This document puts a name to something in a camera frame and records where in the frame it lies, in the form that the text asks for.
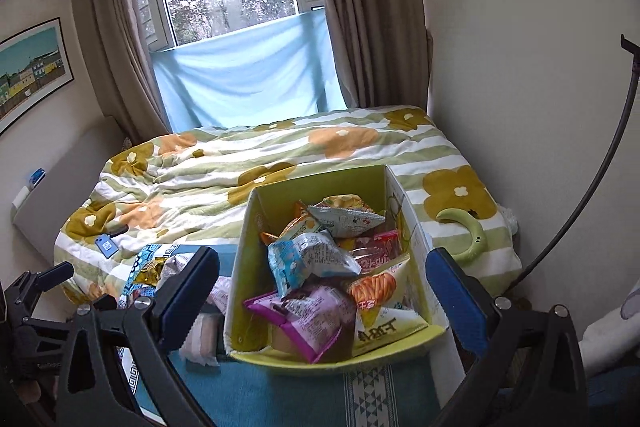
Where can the yellow cardboard box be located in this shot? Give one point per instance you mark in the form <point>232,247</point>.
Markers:
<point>242,287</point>

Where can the small blue card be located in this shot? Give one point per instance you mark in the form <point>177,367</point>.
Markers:
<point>106,246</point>

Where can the green crescent neck fan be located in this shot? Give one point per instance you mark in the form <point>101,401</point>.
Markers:
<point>472,242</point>

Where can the small white box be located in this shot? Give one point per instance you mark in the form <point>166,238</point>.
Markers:
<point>21,197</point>

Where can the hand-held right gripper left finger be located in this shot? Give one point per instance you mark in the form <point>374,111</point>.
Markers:
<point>192,294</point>

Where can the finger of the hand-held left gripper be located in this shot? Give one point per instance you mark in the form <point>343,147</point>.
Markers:
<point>105,303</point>
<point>52,273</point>

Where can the brown curtain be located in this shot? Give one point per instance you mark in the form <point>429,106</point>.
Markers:
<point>370,32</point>
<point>120,57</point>

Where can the wall poster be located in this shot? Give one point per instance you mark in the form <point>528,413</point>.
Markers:
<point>30,72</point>

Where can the blue patterned plastic bag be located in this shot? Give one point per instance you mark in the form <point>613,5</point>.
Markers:
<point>150,252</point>

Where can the pink white snack packet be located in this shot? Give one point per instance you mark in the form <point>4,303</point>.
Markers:
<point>220,297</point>

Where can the orange sticks snack packet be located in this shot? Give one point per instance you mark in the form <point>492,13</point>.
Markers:
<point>380,287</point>

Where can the light blue cloth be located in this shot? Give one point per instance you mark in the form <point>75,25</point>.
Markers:
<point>240,72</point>

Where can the white yellow snack packet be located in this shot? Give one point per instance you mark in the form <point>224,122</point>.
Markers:
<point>380,332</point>

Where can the purple snack packet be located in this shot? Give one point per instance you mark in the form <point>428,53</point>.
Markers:
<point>310,319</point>

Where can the silver orange snack packet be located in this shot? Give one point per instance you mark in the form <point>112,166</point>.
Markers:
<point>345,217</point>

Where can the yellow orange snack packet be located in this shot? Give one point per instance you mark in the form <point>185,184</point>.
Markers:
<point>295,224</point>

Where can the floral striped blanket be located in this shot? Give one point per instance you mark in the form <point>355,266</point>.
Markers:
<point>325,167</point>

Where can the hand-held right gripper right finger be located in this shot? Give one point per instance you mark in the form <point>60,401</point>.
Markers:
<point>452,302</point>

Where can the small black item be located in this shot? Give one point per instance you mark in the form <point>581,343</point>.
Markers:
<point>118,231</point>

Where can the grey headboard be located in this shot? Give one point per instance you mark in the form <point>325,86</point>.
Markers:
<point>65,187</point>

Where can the blue white small bottle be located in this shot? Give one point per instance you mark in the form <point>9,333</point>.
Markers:
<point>36,177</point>

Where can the red snack packet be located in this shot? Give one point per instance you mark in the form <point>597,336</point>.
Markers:
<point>375,252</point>

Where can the teal patterned table mat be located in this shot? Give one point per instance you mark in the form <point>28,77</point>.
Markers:
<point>280,392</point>

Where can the light blue silver snack packet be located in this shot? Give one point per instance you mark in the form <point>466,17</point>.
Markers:
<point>300,259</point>

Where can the dark yellow snack packet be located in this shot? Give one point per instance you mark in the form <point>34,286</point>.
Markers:
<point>150,272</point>

